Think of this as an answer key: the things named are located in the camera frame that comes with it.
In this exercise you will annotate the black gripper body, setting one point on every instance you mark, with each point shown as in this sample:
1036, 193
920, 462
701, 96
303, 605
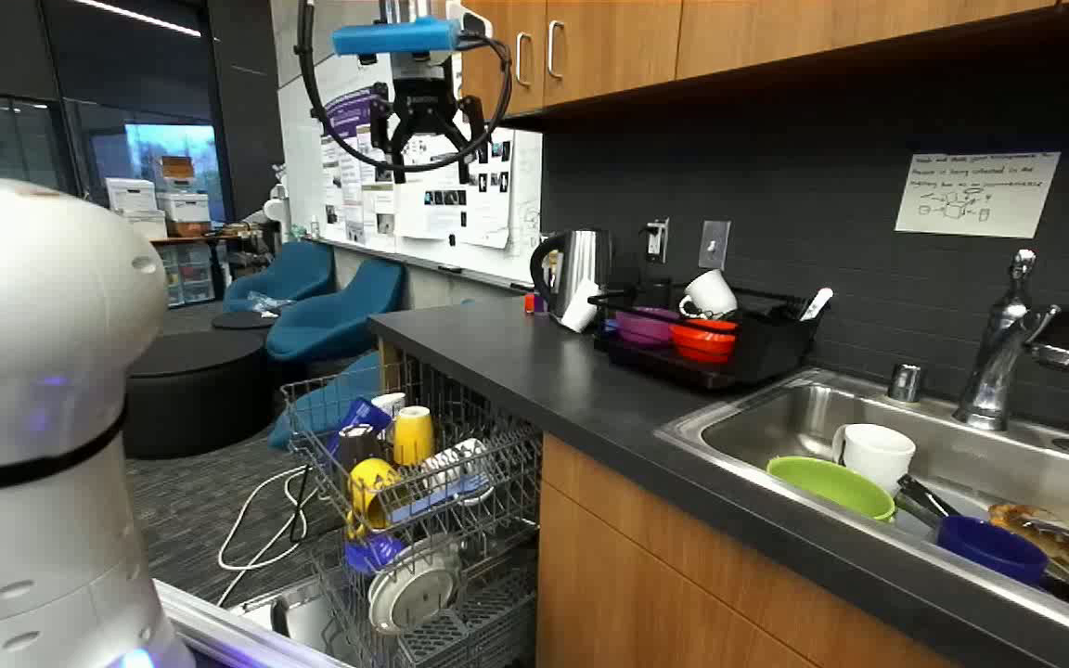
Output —
420, 86

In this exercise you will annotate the blue bowl in dishwasher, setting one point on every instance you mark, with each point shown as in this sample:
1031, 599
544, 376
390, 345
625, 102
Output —
372, 558

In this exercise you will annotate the stainless steel sink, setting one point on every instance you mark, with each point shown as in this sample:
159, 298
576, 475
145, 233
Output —
795, 412

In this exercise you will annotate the electric kettle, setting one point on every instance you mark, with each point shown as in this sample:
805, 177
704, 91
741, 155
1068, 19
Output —
572, 280

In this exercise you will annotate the black dish drying rack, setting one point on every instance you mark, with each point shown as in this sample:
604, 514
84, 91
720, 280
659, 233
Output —
761, 355

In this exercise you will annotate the white paper note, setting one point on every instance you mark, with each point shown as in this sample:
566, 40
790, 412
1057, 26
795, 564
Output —
978, 193

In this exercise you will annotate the wooden base cabinet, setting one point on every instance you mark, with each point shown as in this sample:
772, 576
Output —
631, 581

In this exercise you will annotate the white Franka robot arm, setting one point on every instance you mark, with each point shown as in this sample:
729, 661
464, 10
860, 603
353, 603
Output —
39, 321

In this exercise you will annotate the blue dish in rack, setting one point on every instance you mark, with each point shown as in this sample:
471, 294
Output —
364, 418

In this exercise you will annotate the green bowl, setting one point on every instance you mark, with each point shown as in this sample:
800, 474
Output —
834, 488

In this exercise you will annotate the whiteboard with posters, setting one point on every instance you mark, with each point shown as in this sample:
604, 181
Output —
454, 204

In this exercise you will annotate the white cup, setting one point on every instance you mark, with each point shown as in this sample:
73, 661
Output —
879, 454

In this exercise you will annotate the blue armchair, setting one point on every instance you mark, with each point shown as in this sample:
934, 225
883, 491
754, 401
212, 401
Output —
295, 277
334, 316

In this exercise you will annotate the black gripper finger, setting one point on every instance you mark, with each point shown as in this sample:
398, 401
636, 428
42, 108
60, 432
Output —
388, 148
473, 127

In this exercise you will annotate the black round ottoman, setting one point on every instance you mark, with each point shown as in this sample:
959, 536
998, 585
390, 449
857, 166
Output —
195, 391

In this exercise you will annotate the white mug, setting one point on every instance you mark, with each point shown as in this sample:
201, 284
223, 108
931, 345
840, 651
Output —
709, 294

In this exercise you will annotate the red bowl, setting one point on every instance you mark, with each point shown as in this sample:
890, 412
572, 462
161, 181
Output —
704, 342

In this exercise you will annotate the clear glass cup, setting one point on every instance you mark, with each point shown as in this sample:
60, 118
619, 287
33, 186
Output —
464, 468

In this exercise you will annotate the chrome soap dispenser stub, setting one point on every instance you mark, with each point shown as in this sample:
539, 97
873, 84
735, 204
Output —
908, 380

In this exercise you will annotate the storage shelf with boxes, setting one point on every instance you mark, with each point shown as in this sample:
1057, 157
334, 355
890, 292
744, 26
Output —
167, 204

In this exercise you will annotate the small red object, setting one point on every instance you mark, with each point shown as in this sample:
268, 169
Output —
532, 301

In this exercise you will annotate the blue bowl in sink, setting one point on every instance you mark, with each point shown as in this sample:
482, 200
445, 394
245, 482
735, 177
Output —
993, 551

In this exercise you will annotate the wide wooden cabinet door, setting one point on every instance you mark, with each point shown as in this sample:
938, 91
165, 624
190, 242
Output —
834, 24

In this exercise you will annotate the purple bowl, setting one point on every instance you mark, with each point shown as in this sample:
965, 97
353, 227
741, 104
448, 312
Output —
642, 329

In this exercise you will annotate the wall switch plate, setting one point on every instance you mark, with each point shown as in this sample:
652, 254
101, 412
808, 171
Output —
714, 242

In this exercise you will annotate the narrow wooden cabinet door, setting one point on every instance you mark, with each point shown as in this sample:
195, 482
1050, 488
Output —
493, 75

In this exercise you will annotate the chrome faucet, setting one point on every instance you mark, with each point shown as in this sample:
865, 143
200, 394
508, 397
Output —
993, 364

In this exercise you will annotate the tall yellow mug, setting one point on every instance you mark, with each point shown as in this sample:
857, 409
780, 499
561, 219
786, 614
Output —
415, 435

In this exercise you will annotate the wall power outlet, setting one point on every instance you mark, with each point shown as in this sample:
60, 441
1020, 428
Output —
659, 239

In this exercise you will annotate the white utensil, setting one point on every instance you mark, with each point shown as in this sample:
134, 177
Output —
817, 307

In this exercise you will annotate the white plate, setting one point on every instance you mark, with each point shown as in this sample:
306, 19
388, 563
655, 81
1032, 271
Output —
409, 588

